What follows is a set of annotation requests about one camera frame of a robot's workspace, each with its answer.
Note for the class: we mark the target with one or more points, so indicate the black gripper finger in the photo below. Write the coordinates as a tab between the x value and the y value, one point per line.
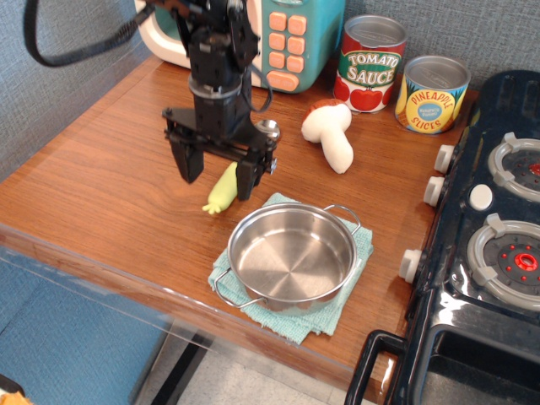
249	173
188	158

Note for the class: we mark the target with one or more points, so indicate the spoon with green handle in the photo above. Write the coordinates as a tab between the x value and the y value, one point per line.
225	191

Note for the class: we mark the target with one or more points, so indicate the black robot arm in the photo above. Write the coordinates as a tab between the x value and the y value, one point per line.
221	46

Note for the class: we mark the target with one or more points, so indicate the stainless steel pot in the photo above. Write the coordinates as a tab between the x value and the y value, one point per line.
291	258

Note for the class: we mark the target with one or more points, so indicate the orange object bottom left corner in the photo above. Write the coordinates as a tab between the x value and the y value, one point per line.
12	393

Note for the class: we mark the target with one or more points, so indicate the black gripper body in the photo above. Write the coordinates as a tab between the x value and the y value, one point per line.
220	123

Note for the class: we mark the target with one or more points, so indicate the plush mushroom toy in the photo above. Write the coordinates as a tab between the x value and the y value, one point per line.
326	122

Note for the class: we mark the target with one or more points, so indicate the black toy stove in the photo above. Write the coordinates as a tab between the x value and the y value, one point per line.
473	315

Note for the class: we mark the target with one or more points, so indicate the tomato sauce can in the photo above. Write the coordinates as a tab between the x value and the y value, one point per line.
371	54

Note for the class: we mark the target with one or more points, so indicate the pineapple slices can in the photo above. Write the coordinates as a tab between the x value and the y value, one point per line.
431	95

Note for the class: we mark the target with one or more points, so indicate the teal folded cloth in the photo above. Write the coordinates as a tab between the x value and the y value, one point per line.
325	320

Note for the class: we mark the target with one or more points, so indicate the toy microwave teal and cream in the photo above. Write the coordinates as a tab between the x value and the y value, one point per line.
296	39

